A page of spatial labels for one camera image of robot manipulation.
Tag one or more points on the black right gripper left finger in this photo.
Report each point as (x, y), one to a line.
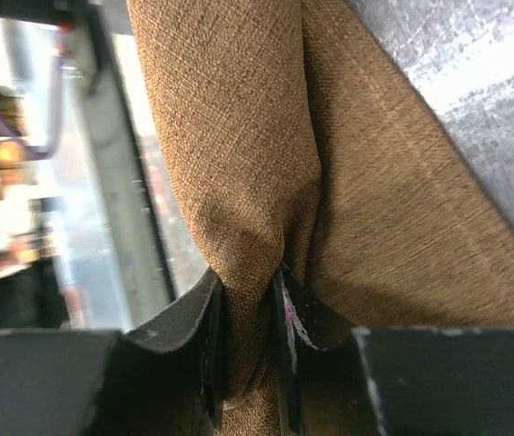
(163, 378)

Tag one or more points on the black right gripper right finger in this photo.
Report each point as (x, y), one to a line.
(336, 378)

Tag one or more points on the brown cloth napkin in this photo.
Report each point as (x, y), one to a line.
(290, 137)

